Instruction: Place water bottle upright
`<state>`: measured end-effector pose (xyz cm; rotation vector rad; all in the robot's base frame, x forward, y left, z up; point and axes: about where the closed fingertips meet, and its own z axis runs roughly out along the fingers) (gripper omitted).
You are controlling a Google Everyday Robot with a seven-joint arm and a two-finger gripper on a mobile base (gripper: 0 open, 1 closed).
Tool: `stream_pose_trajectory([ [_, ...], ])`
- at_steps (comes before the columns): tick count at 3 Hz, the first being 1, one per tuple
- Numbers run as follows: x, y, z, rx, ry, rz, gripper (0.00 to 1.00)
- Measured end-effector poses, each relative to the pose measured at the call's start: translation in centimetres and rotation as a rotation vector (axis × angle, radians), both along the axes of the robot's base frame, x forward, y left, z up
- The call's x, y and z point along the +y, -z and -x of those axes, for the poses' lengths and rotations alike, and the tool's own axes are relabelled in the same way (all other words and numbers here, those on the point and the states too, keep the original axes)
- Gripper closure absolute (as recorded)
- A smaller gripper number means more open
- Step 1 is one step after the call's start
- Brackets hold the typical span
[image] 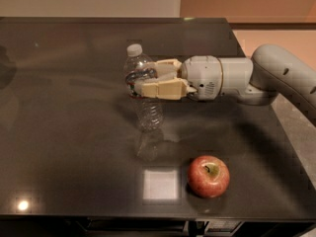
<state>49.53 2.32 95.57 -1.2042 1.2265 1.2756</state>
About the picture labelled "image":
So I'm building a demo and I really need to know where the red apple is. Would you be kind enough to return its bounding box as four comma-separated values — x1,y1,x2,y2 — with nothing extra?
187,155,230,198

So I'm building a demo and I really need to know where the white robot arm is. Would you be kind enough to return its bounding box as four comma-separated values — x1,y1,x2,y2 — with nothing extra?
126,44,316,125

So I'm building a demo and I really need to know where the clear plastic water bottle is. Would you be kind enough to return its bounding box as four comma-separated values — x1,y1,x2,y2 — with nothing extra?
123,43,163,131

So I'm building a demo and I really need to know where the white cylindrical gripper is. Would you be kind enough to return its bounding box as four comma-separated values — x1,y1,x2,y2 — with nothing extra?
134,56,222,101

